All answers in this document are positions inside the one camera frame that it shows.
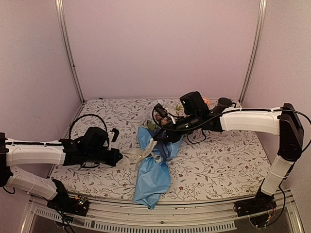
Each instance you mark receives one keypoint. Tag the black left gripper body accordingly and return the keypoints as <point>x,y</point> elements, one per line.
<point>95,156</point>

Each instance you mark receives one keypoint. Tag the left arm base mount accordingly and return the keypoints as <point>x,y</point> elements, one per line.
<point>62,202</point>

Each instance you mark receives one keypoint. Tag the white fake flower stems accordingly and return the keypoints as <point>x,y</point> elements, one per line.
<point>178,110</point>

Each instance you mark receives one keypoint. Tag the left aluminium frame post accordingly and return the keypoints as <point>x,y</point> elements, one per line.
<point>68,51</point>

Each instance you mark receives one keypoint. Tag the pale blue fake flower stems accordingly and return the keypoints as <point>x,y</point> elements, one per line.
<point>161,102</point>

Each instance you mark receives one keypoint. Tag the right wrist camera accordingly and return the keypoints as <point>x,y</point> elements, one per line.
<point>164,113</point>

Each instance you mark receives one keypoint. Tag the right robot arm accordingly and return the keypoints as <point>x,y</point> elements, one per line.
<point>282,122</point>

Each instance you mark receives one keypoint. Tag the floral patterned table mat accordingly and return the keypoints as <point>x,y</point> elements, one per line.
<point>208,166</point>

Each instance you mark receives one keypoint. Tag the white ribbon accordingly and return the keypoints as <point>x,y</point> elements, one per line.
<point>137,155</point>

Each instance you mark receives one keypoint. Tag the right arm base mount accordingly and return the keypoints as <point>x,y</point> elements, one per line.
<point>261,206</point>

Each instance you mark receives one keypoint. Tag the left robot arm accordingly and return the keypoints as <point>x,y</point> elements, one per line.
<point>15,153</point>

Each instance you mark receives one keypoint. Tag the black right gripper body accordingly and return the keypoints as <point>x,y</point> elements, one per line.
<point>194,125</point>

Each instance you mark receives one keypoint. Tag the dark grey mug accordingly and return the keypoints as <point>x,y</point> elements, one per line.
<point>225,102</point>

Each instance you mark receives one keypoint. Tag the pink fake flower stems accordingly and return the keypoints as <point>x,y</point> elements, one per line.
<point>162,121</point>

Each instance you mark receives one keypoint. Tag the aluminium frame post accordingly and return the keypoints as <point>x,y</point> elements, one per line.
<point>68,51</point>
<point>254,50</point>

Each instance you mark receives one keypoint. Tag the right aluminium frame post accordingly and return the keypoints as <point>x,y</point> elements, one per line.
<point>254,50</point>

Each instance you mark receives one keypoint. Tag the orange patterned bowl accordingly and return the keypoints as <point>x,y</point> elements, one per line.
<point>206,101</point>

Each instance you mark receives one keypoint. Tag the front aluminium rail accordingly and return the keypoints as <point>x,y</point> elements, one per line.
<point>124,216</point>

